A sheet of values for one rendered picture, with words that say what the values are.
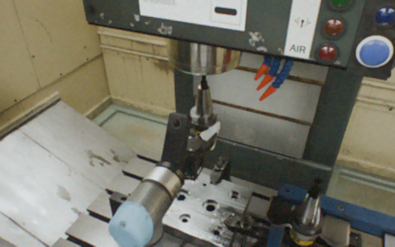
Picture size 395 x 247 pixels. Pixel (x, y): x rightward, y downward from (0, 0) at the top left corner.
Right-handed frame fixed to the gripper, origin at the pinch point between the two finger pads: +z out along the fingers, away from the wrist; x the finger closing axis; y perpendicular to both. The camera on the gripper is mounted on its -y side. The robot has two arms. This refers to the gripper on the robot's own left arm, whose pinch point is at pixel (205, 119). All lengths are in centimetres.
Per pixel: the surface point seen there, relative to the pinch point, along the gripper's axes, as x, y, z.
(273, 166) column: 12, 49, 44
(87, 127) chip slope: -81, 53, 38
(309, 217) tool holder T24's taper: 28.4, 4.5, -15.5
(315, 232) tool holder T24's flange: 30.1, 7.7, -16.0
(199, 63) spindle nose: 2.2, -19.4, -8.7
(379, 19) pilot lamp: 29, -36, -22
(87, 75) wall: -101, 41, 66
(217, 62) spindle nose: 5.2, -19.4, -7.1
